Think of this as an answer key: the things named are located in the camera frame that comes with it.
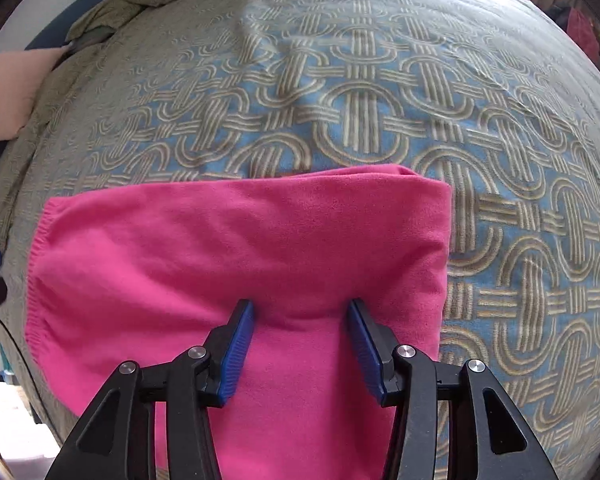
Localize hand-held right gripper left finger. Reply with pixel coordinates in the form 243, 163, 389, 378
45, 299, 257, 480

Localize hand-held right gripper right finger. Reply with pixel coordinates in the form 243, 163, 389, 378
346, 299, 561, 480

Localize pink pants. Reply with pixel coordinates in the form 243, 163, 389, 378
24, 163, 454, 480

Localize patterned blue beige bedspread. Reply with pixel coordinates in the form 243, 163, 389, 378
0, 0, 600, 480

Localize pink pillow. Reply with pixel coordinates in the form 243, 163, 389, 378
0, 46, 68, 145

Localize dark blue bed sheet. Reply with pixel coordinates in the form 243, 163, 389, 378
0, 0, 123, 181

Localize hanging clothes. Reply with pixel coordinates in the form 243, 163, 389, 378
545, 2, 600, 61

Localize black cable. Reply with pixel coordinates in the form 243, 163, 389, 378
0, 312, 56, 433

